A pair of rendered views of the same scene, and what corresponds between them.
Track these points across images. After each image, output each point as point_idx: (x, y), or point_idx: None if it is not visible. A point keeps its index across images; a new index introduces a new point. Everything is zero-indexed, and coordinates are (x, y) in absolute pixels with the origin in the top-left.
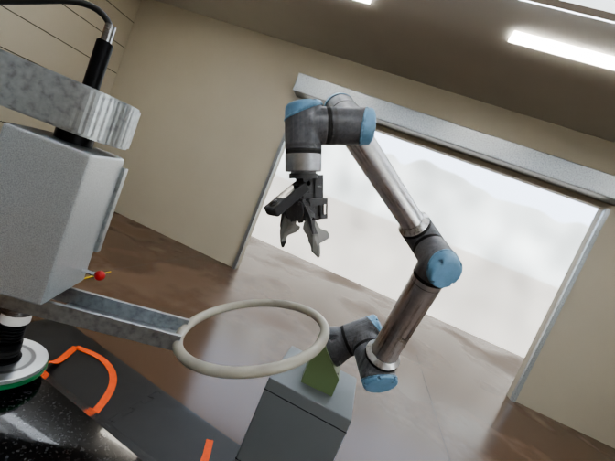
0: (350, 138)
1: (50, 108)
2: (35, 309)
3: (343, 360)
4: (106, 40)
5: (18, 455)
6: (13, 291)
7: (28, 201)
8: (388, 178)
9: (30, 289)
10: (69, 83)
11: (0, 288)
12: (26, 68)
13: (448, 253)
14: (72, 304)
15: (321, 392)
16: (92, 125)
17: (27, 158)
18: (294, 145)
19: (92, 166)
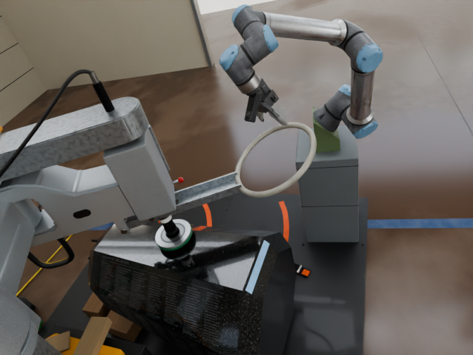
0: (266, 55)
1: (114, 139)
2: (172, 211)
3: (337, 125)
4: (97, 82)
5: (216, 258)
6: (162, 212)
7: (139, 179)
8: (300, 32)
9: (167, 207)
10: (111, 124)
11: (157, 214)
12: (90, 131)
13: (367, 49)
14: (180, 198)
15: (332, 151)
16: (134, 132)
17: (124, 164)
18: (238, 82)
19: (148, 146)
